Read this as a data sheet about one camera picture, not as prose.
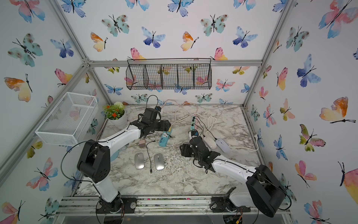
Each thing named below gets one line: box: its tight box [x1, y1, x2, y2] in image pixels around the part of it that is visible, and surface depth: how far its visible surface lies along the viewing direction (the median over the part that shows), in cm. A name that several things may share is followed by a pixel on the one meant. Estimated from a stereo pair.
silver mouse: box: [134, 152, 145, 170], surface depth 92 cm
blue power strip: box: [158, 128, 173, 147], surface depth 100 cm
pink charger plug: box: [138, 139, 146, 147], surface depth 97 cm
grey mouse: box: [153, 153, 166, 171], surface depth 90 cm
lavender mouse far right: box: [215, 138, 231, 154], surface depth 98 cm
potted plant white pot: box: [103, 101, 128, 127], surface depth 100 cm
